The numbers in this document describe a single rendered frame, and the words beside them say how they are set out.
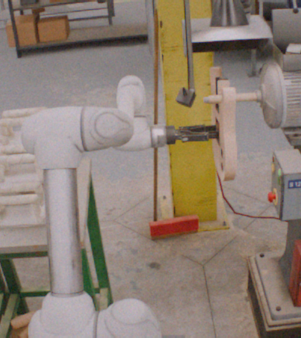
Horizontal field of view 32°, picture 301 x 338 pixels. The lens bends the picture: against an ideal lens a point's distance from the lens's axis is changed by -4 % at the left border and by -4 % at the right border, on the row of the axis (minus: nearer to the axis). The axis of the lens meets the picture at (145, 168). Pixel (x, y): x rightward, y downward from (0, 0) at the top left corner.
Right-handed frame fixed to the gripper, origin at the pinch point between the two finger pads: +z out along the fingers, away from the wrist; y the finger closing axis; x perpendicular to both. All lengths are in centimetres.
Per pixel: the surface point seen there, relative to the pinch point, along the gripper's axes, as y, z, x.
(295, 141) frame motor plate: 17.4, 27.7, -0.2
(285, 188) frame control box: 39.2, 17.9, -9.0
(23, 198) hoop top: 28, -73, -10
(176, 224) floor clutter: -88, -13, -86
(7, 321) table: -4, -102, -89
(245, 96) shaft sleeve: 9.2, 10.2, 15.9
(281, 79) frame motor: 17.2, 22.3, 23.8
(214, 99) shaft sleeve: 9.2, -1.6, 15.7
